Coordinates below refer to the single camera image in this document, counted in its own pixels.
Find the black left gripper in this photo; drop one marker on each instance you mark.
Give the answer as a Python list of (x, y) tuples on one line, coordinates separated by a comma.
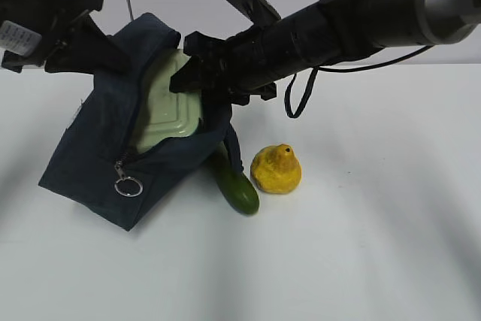
[(59, 33)]

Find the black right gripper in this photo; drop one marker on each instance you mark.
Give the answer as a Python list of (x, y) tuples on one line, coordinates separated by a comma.
[(221, 70)]

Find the green lidded glass container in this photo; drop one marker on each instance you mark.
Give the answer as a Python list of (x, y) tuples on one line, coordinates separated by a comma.
[(164, 114)]

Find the dark green cucumber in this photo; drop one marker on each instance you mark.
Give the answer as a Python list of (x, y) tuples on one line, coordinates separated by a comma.
[(235, 187)]

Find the yellow pear-shaped squash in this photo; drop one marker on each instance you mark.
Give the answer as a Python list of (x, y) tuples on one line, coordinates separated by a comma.
[(276, 170)]

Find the navy blue lunch bag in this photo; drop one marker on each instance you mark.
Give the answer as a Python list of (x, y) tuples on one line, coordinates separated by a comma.
[(93, 164)]

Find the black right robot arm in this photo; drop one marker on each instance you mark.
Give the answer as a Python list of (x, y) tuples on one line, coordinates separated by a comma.
[(317, 38)]

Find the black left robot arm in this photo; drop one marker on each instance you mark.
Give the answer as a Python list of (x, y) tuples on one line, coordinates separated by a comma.
[(58, 36)]

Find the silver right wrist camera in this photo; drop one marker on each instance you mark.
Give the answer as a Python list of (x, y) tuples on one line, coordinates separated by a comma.
[(259, 12)]

